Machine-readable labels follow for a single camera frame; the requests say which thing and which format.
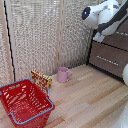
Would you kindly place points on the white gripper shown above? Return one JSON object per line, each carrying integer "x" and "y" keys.
{"x": 99, "y": 37}

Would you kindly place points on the brown drawer cabinet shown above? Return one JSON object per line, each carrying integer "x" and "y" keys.
{"x": 110, "y": 51}

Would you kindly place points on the pink mug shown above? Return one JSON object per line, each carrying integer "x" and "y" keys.
{"x": 62, "y": 75}

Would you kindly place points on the woven folding screen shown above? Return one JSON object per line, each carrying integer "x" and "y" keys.
{"x": 30, "y": 36}

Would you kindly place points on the colourful patterned box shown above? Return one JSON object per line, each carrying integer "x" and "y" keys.
{"x": 41, "y": 81}

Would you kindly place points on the red shopping basket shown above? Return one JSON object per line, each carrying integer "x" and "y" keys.
{"x": 25, "y": 103}

